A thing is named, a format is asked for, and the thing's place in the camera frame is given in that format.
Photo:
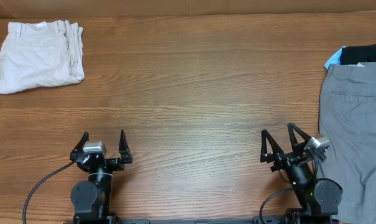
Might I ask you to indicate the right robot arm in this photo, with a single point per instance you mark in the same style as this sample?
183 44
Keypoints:
319 198

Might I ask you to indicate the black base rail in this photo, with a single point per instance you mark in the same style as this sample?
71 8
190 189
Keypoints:
273 219

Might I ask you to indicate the black garment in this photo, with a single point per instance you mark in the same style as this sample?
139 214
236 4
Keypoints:
357 54

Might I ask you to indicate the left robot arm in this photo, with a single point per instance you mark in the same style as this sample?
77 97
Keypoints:
92 198

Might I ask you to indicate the light blue cloth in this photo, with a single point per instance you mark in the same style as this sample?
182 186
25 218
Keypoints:
335 59

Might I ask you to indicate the grey shorts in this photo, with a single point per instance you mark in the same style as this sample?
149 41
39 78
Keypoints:
347 116

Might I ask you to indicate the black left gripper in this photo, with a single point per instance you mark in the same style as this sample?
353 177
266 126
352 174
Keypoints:
117 163

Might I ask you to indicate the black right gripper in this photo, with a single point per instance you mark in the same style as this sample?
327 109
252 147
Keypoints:
287 158

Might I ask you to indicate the folded white shorts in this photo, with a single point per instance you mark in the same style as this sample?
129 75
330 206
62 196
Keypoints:
45 54

